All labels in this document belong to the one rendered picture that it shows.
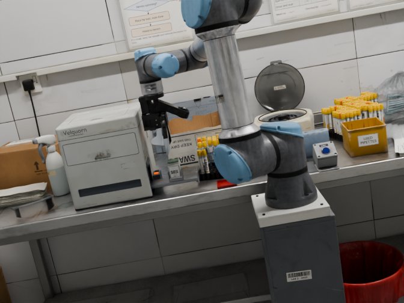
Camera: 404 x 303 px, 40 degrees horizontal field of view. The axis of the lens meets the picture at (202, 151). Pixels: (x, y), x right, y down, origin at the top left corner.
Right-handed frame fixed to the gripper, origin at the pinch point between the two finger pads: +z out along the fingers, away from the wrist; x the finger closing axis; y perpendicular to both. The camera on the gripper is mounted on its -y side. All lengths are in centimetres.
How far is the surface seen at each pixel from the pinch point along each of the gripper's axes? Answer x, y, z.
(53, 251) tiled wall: -59, 70, 55
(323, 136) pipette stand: -6, -54, 7
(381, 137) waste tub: 0, -73, 9
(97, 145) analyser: 4.6, 23.6, -6.9
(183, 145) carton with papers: -24.9, -3.3, 5.7
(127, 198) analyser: 4.7, 17.8, 13.7
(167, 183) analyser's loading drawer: 3.5, 3.1, 11.0
